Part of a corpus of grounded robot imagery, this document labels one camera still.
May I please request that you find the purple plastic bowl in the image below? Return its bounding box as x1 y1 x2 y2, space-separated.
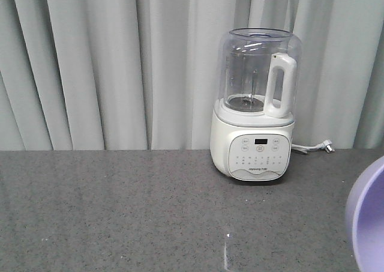
345 157 383 271

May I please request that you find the white blender with clear jar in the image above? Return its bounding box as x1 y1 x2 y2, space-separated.
210 28 302 181

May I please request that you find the grey pleated curtain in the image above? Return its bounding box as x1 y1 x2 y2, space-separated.
1 0 383 150

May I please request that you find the white power cord with plug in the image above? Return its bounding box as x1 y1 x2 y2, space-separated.
291 138 335 156

